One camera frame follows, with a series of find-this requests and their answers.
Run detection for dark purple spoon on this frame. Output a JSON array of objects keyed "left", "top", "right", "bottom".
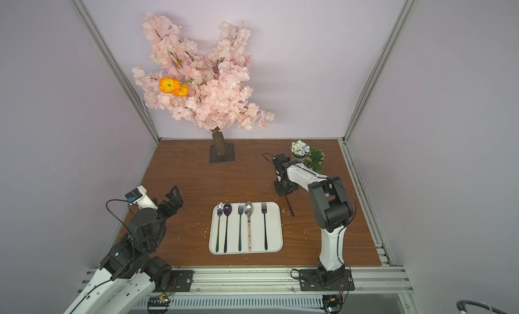
[{"left": 223, "top": 203, "right": 232, "bottom": 253}]

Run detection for rainbow iridescent fork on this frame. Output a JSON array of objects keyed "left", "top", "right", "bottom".
[{"left": 215, "top": 203, "right": 223, "bottom": 253}]

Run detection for dark metal tree base plate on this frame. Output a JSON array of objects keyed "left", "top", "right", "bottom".
[{"left": 209, "top": 143, "right": 235, "bottom": 164}]

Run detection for right corner aluminium post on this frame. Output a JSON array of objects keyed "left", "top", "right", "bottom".
[{"left": 342, "top": 0, "right": 417, "bottom": 145}]

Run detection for right circuit board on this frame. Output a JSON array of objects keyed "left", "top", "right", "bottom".
[{"left": 321, "top": 295, "right": 343, "bottom": 314}]

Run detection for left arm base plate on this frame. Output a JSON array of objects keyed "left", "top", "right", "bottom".
[{"left": 166, "top": 269, "right": 195, "bottom": 293}]

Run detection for purple fork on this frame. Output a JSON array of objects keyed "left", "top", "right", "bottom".
[{"left": 261, "top": 202, "right": 268, "bottom": 250}]

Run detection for silver pink spoon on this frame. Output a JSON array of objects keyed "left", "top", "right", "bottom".
[{"left": 244, "top": 201, "right": 254, "bottom": 252}]

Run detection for left circuit board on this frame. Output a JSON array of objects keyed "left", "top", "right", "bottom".
[{"left": 146, "top": 296, "right": 172, "bottom": 314}]

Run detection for circuit board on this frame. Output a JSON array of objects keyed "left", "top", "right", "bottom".
[
  {"left": 146, "top": 296, "right": 172, "bottom": 314},
  {"left": 321, "top": 295, "right": 343, "bottom": 314}
]

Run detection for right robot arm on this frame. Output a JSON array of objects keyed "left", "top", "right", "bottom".
[{"left": 272, "top": 154, "right": 354, "bottom": 289}]

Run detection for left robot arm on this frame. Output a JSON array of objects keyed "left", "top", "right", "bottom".
[{"left": 66, "top": 186, "right": 194, "bottom": 313}]

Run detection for corner aluminium post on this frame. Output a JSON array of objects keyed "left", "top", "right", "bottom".
[
  {"left": 342, "top": 0, "right": 417, "bottom": 145},
  {"left": 69, "top": 0, "right": 161, "bottom": 144}
]

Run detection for black curved cable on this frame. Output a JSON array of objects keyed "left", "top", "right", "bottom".
[{"left": 455, "top": 299, "right": 510, "bottom": 314}]

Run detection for magenta purple spoon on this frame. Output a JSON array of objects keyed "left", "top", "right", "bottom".
[{"left": 285, "top": 195, "right": 295, "bottom": 217}]

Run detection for blue fork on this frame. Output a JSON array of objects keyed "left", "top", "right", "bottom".
[{"left": 238, "top": 202, "right": 244, "bottom": 252}]

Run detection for orange artificial flower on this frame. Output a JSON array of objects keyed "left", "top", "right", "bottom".
[{"left": 159, "top": 77, "right": 189, "bottom": 97}]

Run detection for green plant in white pot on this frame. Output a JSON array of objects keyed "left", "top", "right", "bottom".
[{"left": 305, "top": 146, "right": 325, "bottom": 173}]

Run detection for white square tray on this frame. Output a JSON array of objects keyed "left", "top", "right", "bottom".
[{"left": 208, "top": 202, "right": 283, "bottom": 255}]

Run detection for pink cherry blossom tree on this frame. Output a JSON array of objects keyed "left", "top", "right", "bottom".
[{"left": 132, "top": 13, "right": 274, "bottom": 133}]

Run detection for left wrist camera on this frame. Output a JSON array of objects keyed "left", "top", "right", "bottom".
[{"left": 125, "top": 186, "right": 158, "bottom": 210}]

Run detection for white flowers in beige pot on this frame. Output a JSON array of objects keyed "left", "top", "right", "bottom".
[{"left": 291, "top": 140, "right": 310, "bottom": 159}]

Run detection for aluminium front rail frame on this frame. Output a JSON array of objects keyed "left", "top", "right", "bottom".
[{"left": 66, "top": 265, "right": 420, "bottom": 314}]

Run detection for left corner aluminium post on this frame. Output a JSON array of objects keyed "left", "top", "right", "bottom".
[{"left": 69, "top": 0, "right": 161, "bottom": 144}]

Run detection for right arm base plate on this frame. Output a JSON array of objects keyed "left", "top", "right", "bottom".
[{"left": 291, "top": 267, "right": 355, "bottom": 292}]

